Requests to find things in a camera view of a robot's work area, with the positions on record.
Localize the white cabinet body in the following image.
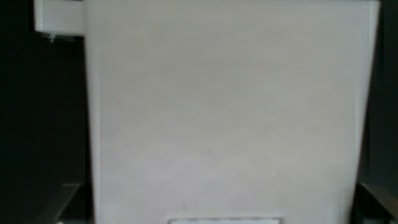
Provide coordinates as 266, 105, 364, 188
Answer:
33, 0, 85, 36

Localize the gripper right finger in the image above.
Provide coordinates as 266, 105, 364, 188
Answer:
353, 183, 398, 224

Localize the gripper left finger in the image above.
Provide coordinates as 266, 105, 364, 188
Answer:
33, 181, 95, 224

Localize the white cabinet top block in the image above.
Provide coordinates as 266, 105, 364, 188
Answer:
85, 0, 380, 224

